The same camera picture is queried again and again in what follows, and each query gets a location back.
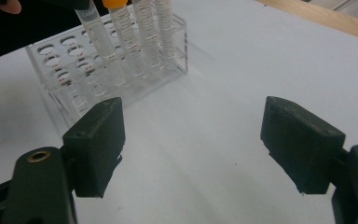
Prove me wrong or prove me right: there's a clear acrylic tube rack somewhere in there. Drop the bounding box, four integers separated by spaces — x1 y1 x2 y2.
24 12 190 126

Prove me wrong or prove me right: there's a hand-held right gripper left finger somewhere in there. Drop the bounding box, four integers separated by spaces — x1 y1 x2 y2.
62 96 127 199

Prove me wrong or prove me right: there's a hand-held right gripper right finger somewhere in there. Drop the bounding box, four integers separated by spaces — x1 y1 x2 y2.
259 95 347 195

